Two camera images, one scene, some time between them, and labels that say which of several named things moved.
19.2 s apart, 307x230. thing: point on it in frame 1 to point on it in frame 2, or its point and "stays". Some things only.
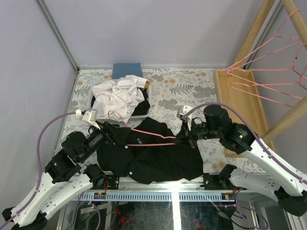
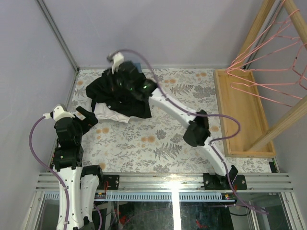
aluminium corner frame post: x=58 y=34 stays
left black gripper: x=107 y=132 to x=78 y=120
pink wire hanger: x=262 y=84 stays
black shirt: x=150 y=153 to x=127 y=91
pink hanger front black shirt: x=291 y=67 to x=268 y=57
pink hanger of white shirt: x=277 y=34 to x=291 y=15
